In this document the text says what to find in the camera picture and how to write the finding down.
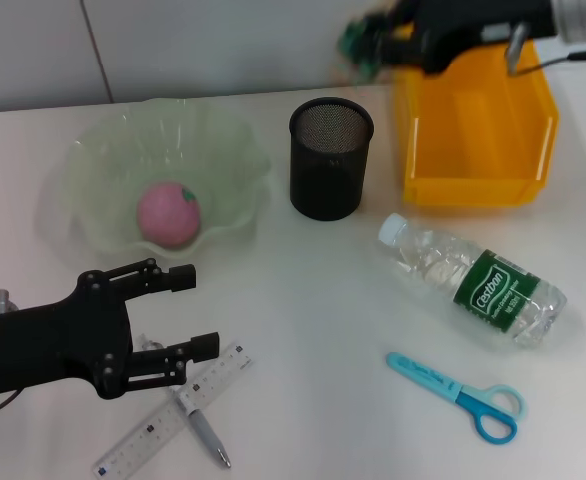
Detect yellow plastic storage bin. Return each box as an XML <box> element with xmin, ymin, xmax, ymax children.
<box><xmin>392</xmin><ymin>37</ymin><xmax>560</xmax><ymax>207</ymax></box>

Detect blue scissors with sheath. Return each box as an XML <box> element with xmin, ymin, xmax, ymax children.
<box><xmin>385</xmin><ymin>351</ymin><xmax>528</xmax><ymax>445</ymax></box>

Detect pink toy peach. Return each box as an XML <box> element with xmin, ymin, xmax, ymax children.
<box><xmin>136</xmin><ymin>180</ymin><xmax>203</xmax><ymax>250</ymax></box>

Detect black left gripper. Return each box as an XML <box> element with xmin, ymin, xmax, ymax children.
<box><xmin>0</xmin><ymin>257</ymin><xmax>222</xmax><ymax>401</ymax></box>

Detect clear plastic ruler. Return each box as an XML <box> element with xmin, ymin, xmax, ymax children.
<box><xmin>92</xmin><ymin>341</ymin><xmax>253</xmax><ymax>479</ymax></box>

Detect clear grey ballpoint pen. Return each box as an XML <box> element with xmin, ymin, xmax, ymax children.
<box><xmin>139</xmin><ymin>334</ymin><xmax>233</xmax><ymax>470</ymax></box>

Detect pale green glass fruit plate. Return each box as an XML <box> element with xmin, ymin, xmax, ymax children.
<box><xmin>55</xmin><ymin>97</ymin><xmax>273</xmax><ymax>261</ymax></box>

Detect black mesh pen holder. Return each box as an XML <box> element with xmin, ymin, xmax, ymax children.
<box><xmin>288</xmin><ymin>96</ymin><xmax>376</xmax><ymax>221</ymax></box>

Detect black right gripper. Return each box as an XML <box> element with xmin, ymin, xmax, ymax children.
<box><xmin>366</xmin><ymin>0</ymin><xmax>559</xmax><ymax>76</ymax></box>

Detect clear water bottle green label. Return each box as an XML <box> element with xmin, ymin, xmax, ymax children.
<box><xmin>377</xmin><ymin>212</ymin><xmax>569</xmax><ymax>350</ymax></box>

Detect right gripper cable silver plug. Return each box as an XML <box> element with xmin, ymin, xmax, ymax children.
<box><xmin>503</xmin><ymin>20</ymin><xmax>586</xmax><ymax>77</ymax></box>

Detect green plastic wrapper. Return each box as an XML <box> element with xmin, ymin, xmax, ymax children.
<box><xmin>339</xmin><ymin>14</ymin><xmax>392</xmax><ymax>84</ymax></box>

